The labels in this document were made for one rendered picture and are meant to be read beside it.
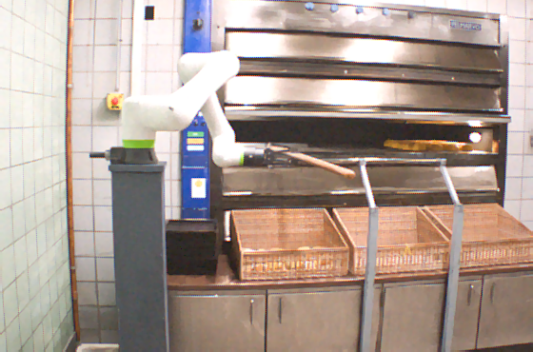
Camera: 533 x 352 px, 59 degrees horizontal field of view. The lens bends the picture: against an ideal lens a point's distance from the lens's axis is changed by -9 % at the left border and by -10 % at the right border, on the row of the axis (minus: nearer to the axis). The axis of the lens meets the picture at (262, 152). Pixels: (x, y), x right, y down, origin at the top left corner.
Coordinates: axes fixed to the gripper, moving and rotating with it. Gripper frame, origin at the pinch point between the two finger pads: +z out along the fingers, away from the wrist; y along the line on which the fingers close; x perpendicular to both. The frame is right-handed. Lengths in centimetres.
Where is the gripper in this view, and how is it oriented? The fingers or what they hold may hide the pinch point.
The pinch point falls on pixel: (298, 156)
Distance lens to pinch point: 243.0
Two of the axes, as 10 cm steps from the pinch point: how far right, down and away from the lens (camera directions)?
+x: 1.3, 0.6, -9.9
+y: -0.2, 10.0, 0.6
